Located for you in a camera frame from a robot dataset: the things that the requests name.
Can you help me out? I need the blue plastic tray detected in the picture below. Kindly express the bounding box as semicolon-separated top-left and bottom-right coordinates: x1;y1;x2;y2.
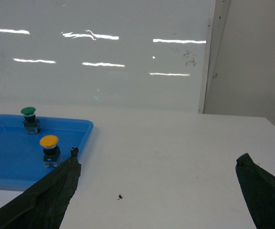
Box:
0;114;94;191

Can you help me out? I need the yellow push button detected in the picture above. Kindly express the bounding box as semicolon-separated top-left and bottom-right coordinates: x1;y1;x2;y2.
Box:
40;135;61;168

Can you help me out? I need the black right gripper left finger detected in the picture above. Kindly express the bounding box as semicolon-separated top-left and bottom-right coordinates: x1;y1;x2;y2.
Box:
0;147;81;229

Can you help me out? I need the green push button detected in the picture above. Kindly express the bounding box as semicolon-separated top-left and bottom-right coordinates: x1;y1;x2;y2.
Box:
21;107;41;134

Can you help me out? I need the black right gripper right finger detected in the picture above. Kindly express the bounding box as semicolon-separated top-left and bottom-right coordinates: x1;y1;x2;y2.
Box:
235;153;275;229

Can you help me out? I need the white board panel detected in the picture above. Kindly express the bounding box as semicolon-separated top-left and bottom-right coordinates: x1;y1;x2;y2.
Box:
0;0;230;113

